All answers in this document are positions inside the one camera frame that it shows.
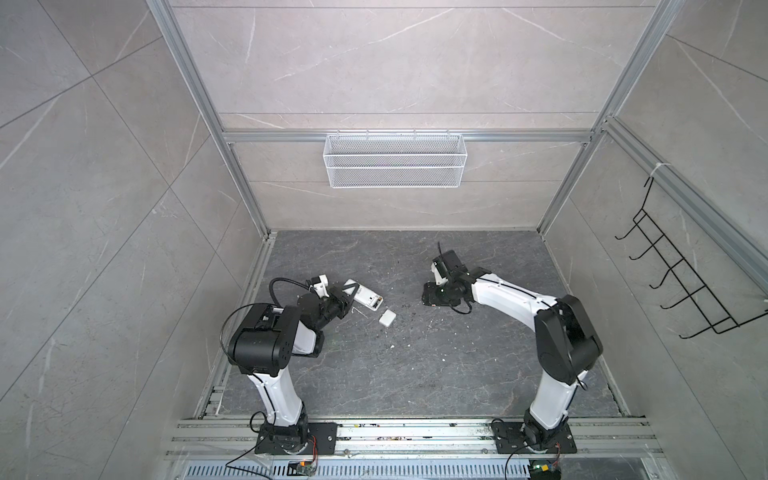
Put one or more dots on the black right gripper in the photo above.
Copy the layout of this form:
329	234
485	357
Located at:
429	290

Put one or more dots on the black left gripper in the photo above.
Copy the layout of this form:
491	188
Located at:
336	294

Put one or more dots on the white remote battery cover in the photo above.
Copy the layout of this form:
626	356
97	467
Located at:
387	318

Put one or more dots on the white remote control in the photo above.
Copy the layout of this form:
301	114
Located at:
363	295

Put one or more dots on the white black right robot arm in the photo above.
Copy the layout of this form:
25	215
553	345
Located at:
567	345

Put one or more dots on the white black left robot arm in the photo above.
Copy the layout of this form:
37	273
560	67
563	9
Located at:
269	336

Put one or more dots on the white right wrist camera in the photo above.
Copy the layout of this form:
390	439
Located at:
440	279

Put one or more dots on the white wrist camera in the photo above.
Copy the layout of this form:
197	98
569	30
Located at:
440	279
319	285

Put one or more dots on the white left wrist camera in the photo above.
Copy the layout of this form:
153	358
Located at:
319	285

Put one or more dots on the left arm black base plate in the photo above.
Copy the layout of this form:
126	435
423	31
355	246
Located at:
299	439

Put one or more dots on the white wire mesh basket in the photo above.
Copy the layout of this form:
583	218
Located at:
368	161

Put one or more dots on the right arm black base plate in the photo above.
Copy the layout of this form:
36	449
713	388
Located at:
527	436

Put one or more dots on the aluminium frame profile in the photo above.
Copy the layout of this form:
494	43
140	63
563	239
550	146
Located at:
176	43

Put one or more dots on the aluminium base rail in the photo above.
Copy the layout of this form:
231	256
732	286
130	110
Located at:
437	437

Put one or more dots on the black wire hook rack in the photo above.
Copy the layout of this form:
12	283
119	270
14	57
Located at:
679	270

